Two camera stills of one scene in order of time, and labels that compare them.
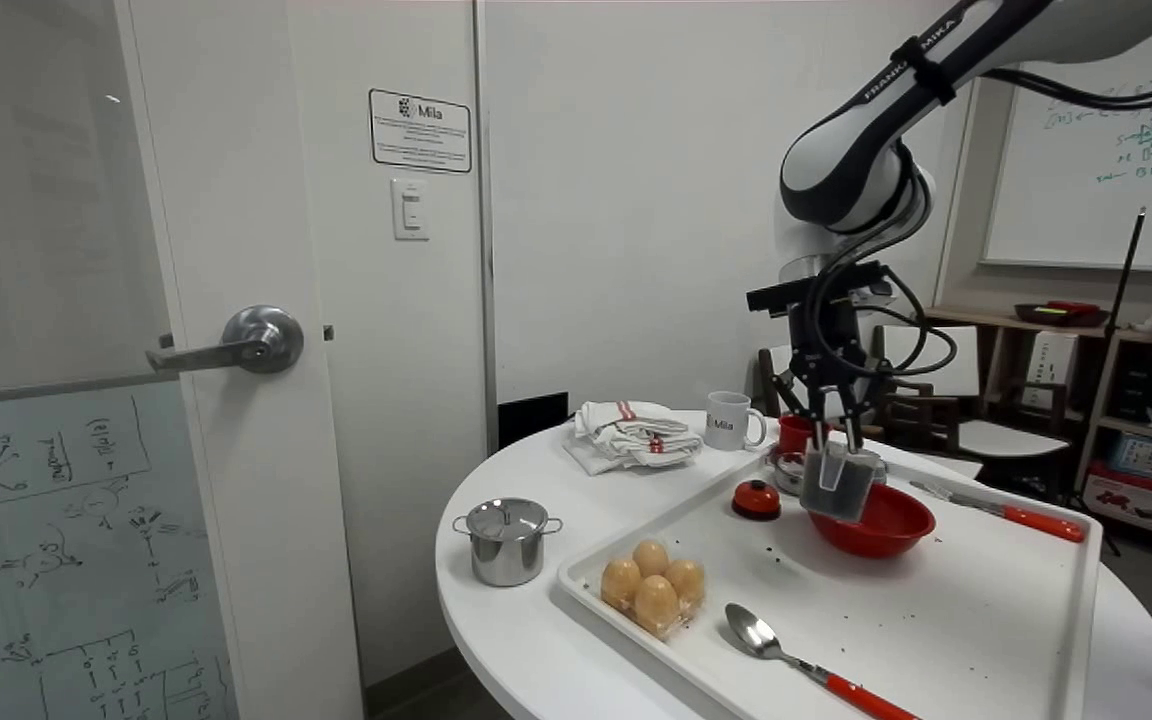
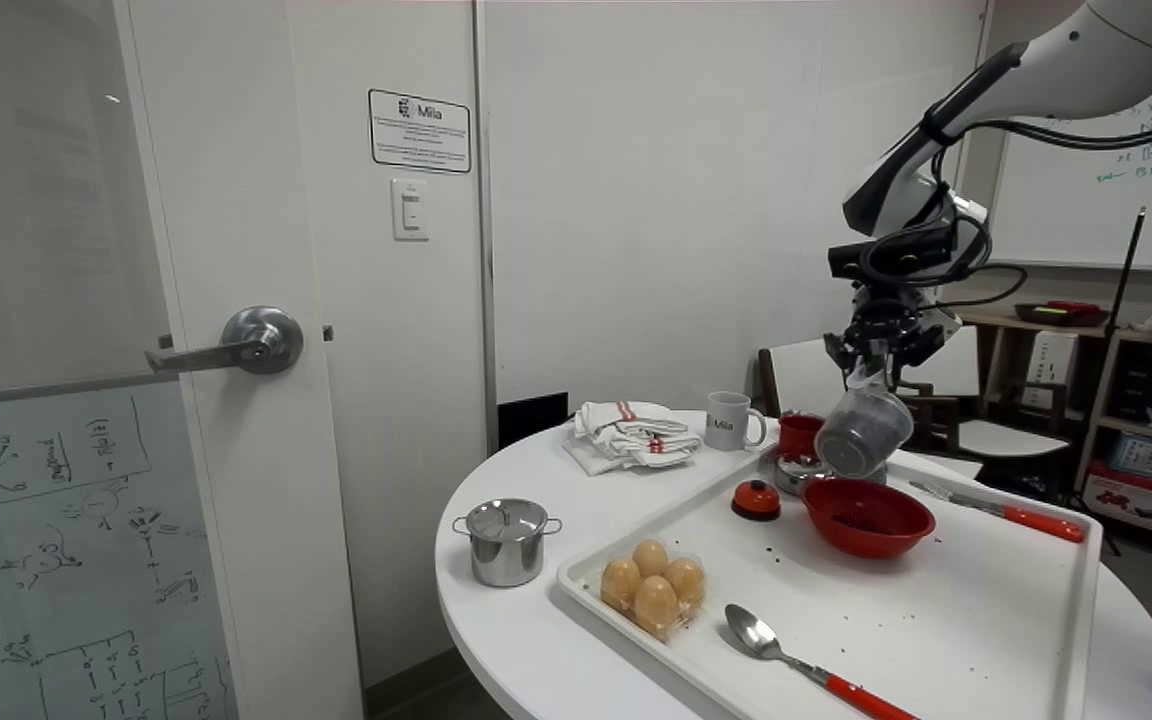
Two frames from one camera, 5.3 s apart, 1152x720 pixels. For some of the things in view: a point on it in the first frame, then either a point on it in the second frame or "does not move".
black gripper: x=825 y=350 to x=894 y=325
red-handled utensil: x=1029 y=518 does not move
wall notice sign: x=416 y=131 does not move
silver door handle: x=258 y=343 does not move
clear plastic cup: x=839 y=481 to x=861 y=428
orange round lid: x=756 y=497 does not move
